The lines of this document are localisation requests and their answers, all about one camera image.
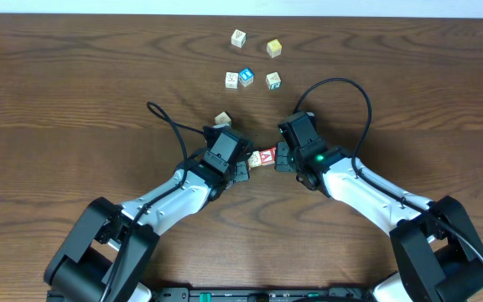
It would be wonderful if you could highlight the white dragonfly block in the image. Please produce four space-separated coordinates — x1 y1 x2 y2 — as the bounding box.
214 112 232 126

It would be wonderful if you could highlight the yellow top block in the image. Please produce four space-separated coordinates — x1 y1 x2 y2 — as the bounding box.
267 39 283 58

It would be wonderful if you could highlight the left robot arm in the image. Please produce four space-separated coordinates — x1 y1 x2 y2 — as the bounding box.
44 138 252 301

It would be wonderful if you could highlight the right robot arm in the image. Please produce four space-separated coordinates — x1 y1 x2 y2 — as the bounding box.
275 141 483 302

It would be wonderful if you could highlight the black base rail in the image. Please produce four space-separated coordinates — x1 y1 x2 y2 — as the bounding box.
151 287 376 302

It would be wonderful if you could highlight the right black cable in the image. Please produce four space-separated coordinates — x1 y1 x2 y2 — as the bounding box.
292 77 483 302

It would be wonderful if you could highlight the white block yellow side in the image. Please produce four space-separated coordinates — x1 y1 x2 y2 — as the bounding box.
247 151 262 169

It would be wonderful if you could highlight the white block number four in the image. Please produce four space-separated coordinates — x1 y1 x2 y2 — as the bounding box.
225 72 239 89

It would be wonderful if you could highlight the blue top block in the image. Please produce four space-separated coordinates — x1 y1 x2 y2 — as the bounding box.
238 68 254 87

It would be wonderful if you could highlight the white block top left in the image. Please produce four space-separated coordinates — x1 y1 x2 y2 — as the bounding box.
231 29 247 48

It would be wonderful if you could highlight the white block green side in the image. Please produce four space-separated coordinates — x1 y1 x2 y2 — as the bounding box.
266 72 282 90

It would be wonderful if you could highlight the red A block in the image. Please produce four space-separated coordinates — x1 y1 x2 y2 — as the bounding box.
259 147 277 166

